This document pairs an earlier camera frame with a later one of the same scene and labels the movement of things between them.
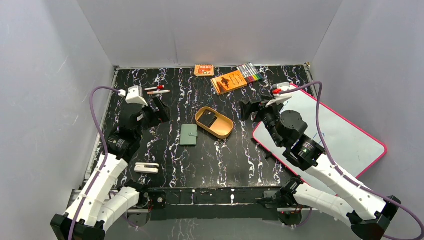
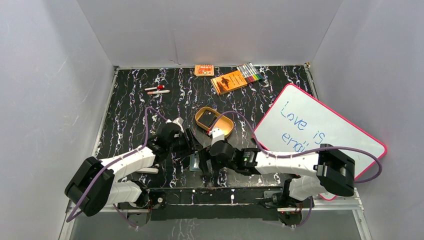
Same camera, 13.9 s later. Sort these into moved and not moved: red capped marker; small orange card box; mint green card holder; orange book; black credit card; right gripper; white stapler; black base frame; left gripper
Moved: left gripper; right gripper; mint green card holder
Not moved: small orange card box; black base frame; white stapler; red capped marker; orange book; black credit card
